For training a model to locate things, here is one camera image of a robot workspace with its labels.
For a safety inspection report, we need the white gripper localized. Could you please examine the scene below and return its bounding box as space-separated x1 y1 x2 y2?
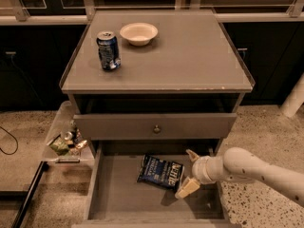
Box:
175 149 229 199

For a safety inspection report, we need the blue Kettle chip bag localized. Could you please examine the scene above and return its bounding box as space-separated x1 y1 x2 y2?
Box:
137 155 184 191

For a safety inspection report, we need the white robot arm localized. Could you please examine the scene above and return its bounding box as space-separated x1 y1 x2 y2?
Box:
175 147 304 207

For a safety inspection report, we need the round brass drawer knob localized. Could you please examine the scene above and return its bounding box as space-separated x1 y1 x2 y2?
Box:
153 125 161 134

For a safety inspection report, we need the grey wooden drawer cabinet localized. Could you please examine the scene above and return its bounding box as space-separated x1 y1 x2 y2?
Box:
62 10 255 155

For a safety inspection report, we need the open grey middle drawer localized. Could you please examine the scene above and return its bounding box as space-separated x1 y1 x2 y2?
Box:
72 142 241 228

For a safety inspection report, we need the grey top drawer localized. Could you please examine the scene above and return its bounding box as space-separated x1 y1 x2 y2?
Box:
74 113 237 141

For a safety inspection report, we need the silver can in bin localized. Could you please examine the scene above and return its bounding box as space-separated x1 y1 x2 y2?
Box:
63 131 74 141

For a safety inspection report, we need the clear plastic bin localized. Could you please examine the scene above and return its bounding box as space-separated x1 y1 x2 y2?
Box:
42 101 94 164

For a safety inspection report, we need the green snack packet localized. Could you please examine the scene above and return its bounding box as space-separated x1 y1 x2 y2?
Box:
49 137 69 156

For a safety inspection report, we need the white paper bowl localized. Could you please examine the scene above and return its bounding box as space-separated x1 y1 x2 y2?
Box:
120 23 158 47

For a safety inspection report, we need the blue soda can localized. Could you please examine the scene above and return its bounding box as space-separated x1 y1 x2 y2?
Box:
96 30 121 71

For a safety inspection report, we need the black floor rail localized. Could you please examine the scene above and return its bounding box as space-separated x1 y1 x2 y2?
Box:
11 161 48 228

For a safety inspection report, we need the black cable on floor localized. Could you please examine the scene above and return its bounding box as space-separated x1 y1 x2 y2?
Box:
0 125 19 156

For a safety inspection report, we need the white railing frame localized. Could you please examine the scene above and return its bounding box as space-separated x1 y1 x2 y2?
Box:
0 0 304 25

